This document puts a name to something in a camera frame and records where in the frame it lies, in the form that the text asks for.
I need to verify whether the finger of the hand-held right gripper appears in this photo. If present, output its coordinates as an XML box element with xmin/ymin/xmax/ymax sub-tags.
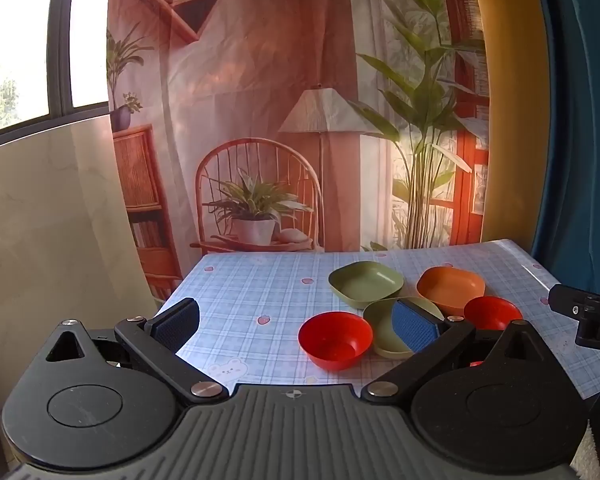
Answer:
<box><xmin>549</xmin><ymin>283</ymin><xmax>600</xmax><ymax>319</ymax></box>

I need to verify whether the yellow curtain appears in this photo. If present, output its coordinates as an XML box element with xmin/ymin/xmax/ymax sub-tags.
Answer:
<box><xmin>467</xmin><ymin>0</ymin><xmax>557</xmax><ymax>257</ymax></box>

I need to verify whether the orange plate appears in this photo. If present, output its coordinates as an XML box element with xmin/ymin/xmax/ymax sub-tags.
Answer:
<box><xmin>416</xmin><ymin>266</ymin><xmax>486</xmax><ymax>317</ymax></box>

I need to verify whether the dark green plate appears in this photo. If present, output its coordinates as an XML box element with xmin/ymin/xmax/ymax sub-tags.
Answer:
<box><xmin>328</xmin><ymin>261</ymin><xmax>406</xmax><ymax>306</ymax></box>

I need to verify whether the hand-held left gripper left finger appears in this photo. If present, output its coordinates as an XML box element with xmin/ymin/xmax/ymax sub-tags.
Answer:
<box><xmin>45</xmin><ymin>297</ymin><xmax>229</xmax><ymax>407</ymax></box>

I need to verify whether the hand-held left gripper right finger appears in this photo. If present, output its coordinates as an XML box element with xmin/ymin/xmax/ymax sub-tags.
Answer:
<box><xmin>361</xmin><ymin>298</ymin><xmax>549</xmax><ymax>404</ymax></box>

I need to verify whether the blue curtain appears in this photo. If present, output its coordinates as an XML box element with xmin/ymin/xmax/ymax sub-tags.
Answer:
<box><xmin>529</xmin><ymin>0</ymin><xmax>600</xmax><ymax>301</ymax></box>

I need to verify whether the printed room backdrop cloth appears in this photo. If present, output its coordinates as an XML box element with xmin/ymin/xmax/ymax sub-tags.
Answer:
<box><xmin>105</xmin><ymin>0</ymin><xmax>492</xmax><ymax>307</ymax></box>

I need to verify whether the red bowl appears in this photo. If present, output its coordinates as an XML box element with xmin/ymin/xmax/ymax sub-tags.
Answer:
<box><xmin>463</xmin><ymin>295</ymin><xmax>524</xmax><ymax>332</ymax></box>
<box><xmin>298</xmin><ymin>311</ymin><xmax>374</xmax><ymax>372</ymax></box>

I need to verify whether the blue plaid tablecloth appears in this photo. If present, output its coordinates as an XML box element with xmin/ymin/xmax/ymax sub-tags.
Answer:
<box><xmin>152</xmin><ymin>238</ymin><xmax>600</xmax><ymax>402</ymax></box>

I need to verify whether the window with dark frame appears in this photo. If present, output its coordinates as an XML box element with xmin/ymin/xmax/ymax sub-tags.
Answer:
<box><xmin>0</xmin><ymin>0</ymin><xmax>115</xmax><ymax>155</ymax></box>

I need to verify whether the light green plate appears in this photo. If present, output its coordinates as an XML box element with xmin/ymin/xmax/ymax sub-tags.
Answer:
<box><xmin>362</xmin><ymin>296</ymin><xmax>446</xmax><ymax>360</ymax></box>

